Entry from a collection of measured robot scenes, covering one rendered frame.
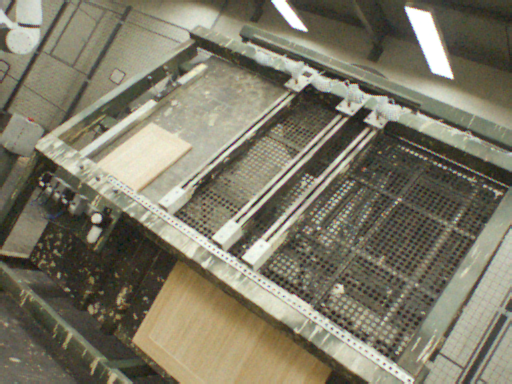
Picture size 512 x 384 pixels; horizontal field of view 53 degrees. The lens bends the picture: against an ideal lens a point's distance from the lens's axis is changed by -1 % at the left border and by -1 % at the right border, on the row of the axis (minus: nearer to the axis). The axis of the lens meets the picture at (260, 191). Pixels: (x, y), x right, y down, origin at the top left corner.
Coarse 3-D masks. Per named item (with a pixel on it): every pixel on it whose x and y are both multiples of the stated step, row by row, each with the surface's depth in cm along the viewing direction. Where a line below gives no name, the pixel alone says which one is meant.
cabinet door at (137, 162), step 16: (144, 128) 282; (160, 128) 282; (128, 144) 275; (144, 144) 275; (160, 144) 274; (176, 144) 273; (112, 160) 268; (128, 160) 267; (144, 160) 267; (160, 160) 266; (176, 160) 267; (128, 176) 259; (144, 176) 259
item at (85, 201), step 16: (48, 176) 251; (64, 176) 260; (48, 192) 248; (64, 192) 246; (80, 192) 254; (96, 192) 250; (48, 208) 260; (64, 208) 245; (80, 208) 242; (96, 208) 247; (112, 208) 241; (64, 224) 253; (80, 224) 249; (96, 224) 237; (112, 224) 242; (96, 240) 243
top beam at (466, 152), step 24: (216, 48) 322; (240, 48) 313; (264, 72) 306; (312, 96) 292; (336, 96) 280; (408, 120) 263; (432, 144) 257; (456, 144) 250; (480, 144) 249; (480, 168) 247; (504, 168) 238
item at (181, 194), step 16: (304, 80) 288; (288, 96) 286; (272, 112) 277; (256, 128) 269; (240, 144) 263; (208, 160) 256; (224, 160) 258; (192, 176) 250; (208, 176) 253; (176, 192) 243; (192, 192) 248; (176, 208) 244
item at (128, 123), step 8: (200, 64) 315; (200, 72) 311; (184, 80) 305; (192, 80) 308; (184, 88) 306; (168, 96) 298; (152, 104) 292; (160, 104) 296; (136, 112) 289; (144, 112) 288; (152, 112) 293; (128, 120) 284; (136, 120) 286; (112, 128) 281; (120, 128) 280; (128, 128) 284; (104, 136) 277; (112, 136) 277; (120, 136) 282; (96, 144) 273; (104, 144) 275; (80, 152) 270; (88, 152) 270; (96, 152) 273
